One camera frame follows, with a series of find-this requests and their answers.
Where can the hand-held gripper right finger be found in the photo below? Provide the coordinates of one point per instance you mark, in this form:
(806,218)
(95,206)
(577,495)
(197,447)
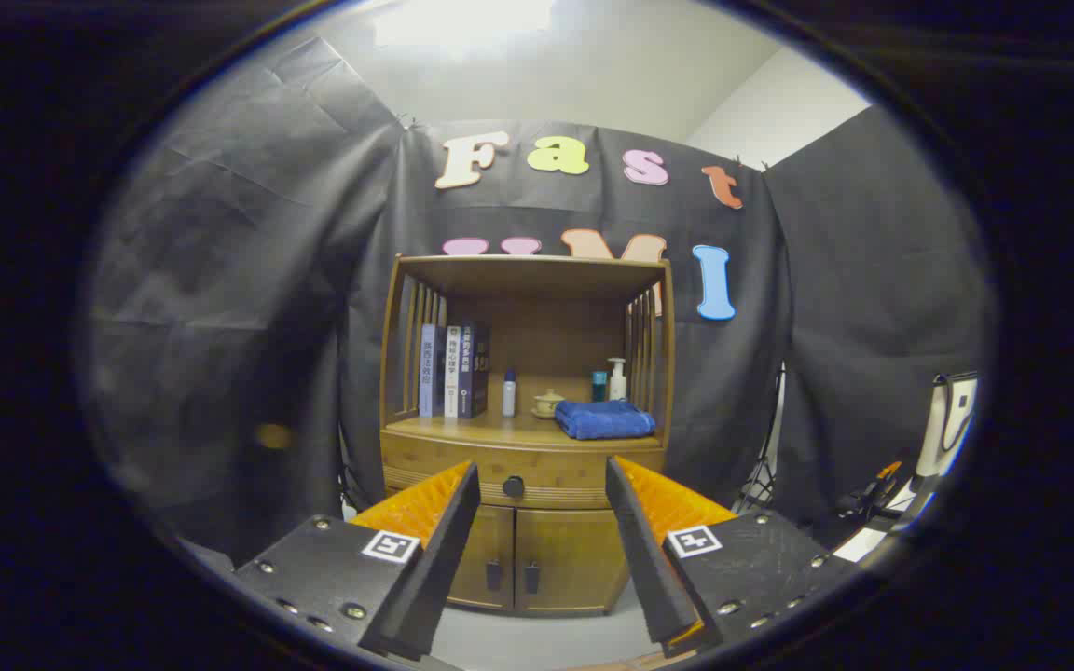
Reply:
(649,559)

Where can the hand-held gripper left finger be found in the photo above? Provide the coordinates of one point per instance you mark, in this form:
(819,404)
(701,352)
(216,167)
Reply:
(444,550)

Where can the wooden drawer with black knob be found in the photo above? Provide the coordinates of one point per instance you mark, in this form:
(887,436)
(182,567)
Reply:
(546,469)

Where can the wooden cabinet door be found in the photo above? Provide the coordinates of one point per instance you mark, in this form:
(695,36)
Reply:
(570,559)
(486,550)

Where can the wooden countertop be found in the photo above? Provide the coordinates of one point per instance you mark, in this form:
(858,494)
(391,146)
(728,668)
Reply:
(518,430)

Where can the wooden cabinet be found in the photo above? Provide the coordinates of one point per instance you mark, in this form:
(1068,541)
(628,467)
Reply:
(537,275)

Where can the blue folded towel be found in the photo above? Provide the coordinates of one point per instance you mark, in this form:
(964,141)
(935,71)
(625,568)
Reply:
(604,419)

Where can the black light stand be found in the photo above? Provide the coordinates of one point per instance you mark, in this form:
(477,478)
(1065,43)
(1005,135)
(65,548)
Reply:
(763,466)

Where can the white bottle with blue cap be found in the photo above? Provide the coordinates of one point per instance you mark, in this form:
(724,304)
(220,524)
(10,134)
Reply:
(509,396)

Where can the white spine book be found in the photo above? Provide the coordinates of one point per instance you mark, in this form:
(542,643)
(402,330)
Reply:
(452,373)

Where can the light purple book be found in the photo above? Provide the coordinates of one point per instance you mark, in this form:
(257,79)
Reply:
(429,373)

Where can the white pump bottle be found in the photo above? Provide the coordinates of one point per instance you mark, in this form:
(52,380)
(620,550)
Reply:
(617,384)

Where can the teal bottle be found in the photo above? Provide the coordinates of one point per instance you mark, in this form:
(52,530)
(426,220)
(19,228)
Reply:
(598,387)

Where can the beige lidded teacup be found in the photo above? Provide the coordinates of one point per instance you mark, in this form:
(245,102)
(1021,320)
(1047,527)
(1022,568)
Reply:
(548,402)

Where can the dark blue book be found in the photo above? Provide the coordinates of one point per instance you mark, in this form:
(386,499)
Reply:
(475,368)

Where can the black and orange tool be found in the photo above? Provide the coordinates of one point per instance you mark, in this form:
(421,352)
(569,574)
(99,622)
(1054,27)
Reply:
(877,489)

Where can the white bag with dark trim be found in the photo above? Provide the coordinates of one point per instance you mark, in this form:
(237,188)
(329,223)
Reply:
(947,424)

